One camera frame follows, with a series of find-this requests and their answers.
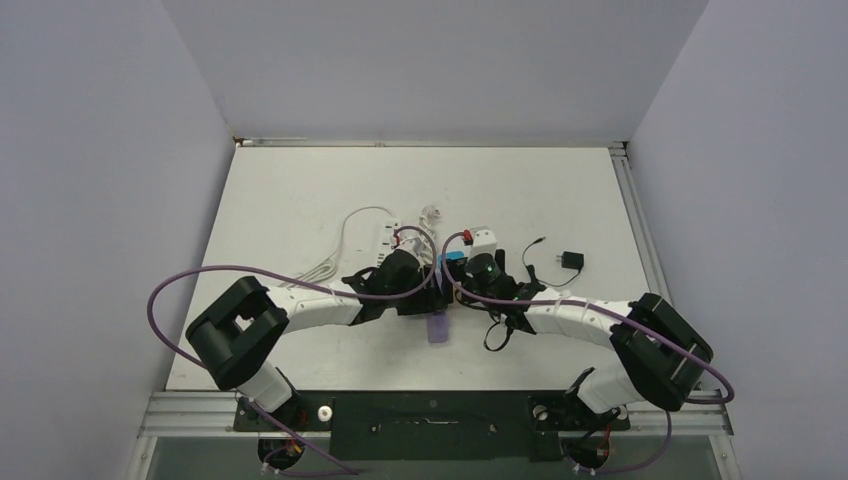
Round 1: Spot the blue plug cube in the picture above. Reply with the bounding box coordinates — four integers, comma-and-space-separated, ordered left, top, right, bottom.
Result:
439, 251, 466, 263

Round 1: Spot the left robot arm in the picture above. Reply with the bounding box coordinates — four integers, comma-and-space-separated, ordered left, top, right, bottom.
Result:
185, 249, 450, 430

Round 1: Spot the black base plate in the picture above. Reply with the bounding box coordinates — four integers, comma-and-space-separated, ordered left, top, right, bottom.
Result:
273, 390, 630, 461

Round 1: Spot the aluminium frame rail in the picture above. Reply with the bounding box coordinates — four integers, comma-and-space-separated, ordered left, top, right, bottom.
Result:
609, 140, 735, 437

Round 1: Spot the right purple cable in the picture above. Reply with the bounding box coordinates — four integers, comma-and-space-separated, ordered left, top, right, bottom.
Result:
441, 231, 736, 475

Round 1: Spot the purple cable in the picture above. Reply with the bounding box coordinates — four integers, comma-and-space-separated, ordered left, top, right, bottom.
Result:
146, 225, 440, 475
441, 231, 736, 475

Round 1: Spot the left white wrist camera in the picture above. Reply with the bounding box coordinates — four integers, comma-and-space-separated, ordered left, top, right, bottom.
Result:
395, 228, 434, 263

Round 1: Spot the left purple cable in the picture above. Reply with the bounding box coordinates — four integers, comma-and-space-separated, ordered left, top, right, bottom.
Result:
146, 225, 440, 475

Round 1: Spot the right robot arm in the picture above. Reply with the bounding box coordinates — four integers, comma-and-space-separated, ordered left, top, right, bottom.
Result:
443, 253, 714, 428

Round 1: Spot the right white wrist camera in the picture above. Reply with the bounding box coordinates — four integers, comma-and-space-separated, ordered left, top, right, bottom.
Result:
461, 226, 498, 258

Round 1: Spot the purple power strip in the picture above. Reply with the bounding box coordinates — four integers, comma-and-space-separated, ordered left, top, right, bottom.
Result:
427, 264, 453, 344

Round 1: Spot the braided white cord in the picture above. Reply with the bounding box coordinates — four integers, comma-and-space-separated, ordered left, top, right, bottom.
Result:
415, 205, 444, 260

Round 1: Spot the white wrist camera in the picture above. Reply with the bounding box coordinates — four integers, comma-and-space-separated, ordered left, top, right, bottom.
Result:
461, 226, 498, 258
395, 228, 434, 263

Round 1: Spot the black plug with cable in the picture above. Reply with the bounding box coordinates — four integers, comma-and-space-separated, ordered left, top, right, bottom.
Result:
521, 236, 585, 288

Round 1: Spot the white power strip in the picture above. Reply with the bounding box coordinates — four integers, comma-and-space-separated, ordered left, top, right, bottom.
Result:
375, 216, 402, 267

